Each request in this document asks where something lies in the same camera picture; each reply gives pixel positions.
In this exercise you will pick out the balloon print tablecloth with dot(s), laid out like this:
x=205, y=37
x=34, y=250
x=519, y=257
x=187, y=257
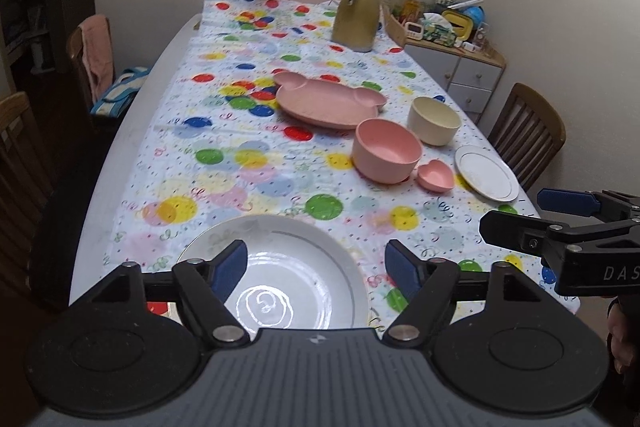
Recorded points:
x=225, y=187

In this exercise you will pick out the blue striped bag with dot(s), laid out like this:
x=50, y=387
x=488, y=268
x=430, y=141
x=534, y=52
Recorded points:
x=120, y=92

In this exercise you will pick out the person's right hand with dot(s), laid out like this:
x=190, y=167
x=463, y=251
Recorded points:
x=626, y=337

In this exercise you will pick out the pink heart-shaped dish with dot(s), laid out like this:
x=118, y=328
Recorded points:
x=435, y=175

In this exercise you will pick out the clear acrylic stand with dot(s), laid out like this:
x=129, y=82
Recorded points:
x=480, y=37

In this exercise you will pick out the cream bowl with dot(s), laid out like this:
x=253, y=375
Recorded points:
x=432, y=132

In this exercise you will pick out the large white plate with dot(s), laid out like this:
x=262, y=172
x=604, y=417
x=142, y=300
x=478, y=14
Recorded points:
x=300, y=267

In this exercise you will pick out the pink bear-shaped plate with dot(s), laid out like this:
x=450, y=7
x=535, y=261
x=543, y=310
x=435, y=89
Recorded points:
x=320, y=99

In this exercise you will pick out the pink bowl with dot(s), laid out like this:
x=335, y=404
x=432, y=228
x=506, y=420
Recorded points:
x=385, y=162

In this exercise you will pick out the green tissue pack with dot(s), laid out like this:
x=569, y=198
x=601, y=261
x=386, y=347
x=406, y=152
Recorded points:
x=440, y=32

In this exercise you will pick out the white kitchen timer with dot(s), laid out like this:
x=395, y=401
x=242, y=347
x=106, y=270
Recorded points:
x=415, y=29

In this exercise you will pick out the pink towel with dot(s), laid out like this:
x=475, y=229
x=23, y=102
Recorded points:
x=97, y=52

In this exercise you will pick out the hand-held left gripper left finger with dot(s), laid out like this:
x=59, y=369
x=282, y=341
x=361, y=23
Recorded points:
x=230, y=267

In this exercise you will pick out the dark wooden slatted chair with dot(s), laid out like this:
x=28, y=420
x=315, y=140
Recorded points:
x=525, y=117

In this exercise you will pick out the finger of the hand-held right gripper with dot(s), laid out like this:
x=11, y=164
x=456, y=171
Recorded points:
x=565, y=201
x=510, y=229

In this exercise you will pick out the small white plate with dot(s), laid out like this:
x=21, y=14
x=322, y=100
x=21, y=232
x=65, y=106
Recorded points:
x=485, y=172

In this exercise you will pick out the wooden chair with towel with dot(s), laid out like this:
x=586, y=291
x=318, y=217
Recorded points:
x=75, y=52

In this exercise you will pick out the orange drink bottle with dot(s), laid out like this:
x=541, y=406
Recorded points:
x=412, y=7

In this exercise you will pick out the white drawer cabinet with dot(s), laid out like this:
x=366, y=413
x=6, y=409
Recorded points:
x=470, y=77

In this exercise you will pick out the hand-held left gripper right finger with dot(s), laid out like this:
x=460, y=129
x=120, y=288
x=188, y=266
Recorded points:
x=400, y=264

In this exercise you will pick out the gold thermos jug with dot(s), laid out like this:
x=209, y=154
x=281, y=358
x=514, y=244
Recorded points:
x=355, y=22

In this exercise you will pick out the yellow tissue box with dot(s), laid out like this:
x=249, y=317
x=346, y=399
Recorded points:
x=457, y=22

